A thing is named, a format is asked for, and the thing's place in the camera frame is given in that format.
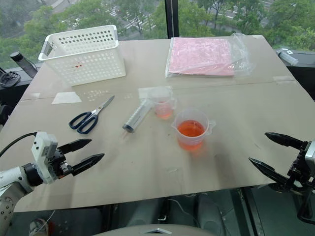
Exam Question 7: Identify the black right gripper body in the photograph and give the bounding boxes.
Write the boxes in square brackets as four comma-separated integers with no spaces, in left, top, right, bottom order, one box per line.
[286,144,315,192]

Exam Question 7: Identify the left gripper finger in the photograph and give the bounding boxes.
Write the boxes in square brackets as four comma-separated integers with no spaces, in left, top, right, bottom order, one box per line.
[70,153,105,177]
[58,138,93,155]

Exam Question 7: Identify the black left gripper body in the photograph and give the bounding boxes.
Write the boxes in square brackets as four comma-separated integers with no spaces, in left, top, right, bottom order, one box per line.
[47,147,74,181]

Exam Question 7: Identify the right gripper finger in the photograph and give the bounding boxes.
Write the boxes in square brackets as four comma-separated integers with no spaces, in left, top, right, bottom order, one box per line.
[248,157,290,188]
[264,132,309,150]

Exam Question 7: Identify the large clear plastic syringe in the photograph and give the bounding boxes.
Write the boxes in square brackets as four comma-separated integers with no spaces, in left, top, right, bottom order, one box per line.
[122,98,155,141]

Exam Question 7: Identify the large beaker with orange liquid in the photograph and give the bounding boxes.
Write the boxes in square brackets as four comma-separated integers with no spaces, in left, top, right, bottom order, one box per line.
[171,109,217,152]

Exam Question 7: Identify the small beaker with pink liquid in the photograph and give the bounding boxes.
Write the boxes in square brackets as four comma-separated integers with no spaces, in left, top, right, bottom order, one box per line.
[147,86,178,120]

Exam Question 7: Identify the clear tape patch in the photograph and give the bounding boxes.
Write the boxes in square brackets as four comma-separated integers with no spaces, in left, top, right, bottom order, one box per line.
[272,75,296,86]

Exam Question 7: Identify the white and red shoe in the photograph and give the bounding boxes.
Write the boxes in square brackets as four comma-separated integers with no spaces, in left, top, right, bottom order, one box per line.
[29,218,50,236]

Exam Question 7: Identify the dark rounded shape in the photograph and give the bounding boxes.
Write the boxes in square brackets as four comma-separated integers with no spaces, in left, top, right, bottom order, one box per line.
[196,193,226,236]
[126,198,161,226]

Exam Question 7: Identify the white perforated plastic basket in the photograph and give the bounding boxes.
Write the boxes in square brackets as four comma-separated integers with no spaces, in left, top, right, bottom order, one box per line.
[38,24,127,87]

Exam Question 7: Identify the pink sheets in plastic bag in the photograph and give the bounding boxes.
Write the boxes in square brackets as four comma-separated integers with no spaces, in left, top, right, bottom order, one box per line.
[164,32,254,79]

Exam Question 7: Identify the black bottle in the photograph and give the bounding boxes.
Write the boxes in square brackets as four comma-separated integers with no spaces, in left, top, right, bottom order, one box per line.
[9,51,38,80]

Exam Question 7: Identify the pink sheet stack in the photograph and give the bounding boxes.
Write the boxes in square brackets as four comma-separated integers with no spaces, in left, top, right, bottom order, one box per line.
[166,37,236,77]

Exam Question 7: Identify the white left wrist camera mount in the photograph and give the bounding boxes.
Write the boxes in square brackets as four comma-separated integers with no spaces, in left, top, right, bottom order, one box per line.
[31,131,59,185]

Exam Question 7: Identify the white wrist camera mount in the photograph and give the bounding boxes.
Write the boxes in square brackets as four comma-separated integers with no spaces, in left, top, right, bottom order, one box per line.
[31,131,59,185]
[304,140,315,171]

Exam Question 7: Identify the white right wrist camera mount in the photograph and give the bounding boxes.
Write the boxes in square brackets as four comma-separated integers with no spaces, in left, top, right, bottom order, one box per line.
[304,140,315,171]

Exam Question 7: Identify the blue handled scissors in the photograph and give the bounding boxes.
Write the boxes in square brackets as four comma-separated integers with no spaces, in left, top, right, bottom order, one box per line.
[68,95,116,135]

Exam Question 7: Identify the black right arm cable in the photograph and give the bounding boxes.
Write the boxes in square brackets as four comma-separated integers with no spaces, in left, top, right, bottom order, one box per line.
[296,188,315,226]

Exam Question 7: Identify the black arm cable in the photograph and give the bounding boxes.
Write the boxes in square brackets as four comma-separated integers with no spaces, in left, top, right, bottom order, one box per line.
[296,188,315,226]
[0,132,38,158]

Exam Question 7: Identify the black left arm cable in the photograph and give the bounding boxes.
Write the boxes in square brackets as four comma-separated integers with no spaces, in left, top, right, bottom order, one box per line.
[0,132,38,158]

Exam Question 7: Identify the thin white cable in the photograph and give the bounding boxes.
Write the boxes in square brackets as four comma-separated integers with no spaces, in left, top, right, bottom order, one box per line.
[169,198,198,228]

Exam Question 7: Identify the black tangled cable bundle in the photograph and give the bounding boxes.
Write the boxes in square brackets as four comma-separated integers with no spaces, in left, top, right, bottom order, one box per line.
[0,70,22,89]

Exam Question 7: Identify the black window frame post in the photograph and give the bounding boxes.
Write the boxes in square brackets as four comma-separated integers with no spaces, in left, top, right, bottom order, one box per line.
[164,0,179,40]

